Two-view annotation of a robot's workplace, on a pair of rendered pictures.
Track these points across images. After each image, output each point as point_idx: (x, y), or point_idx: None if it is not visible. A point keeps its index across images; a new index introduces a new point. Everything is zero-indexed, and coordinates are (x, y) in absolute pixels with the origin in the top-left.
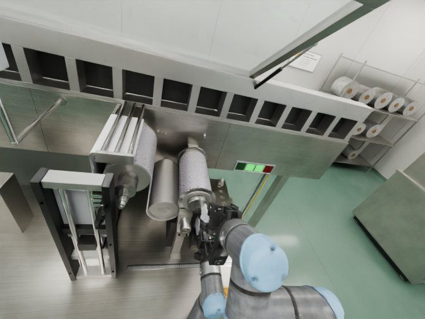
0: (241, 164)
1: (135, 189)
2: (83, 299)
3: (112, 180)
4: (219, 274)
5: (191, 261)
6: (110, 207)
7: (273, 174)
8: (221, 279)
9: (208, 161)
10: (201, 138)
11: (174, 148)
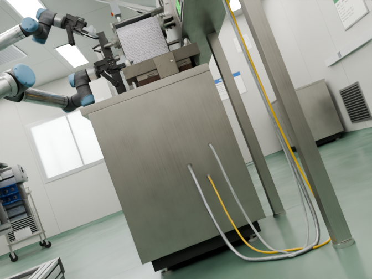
0: (176, 10)
1: (112, 40)
2: None
3: (101, 33)
4: (85, 69)
5: None
6: (100, 45)
7: (182, 0)
8: (82, 70)
9: (178, 25)
10: (169, 6)
11: (174, 27)
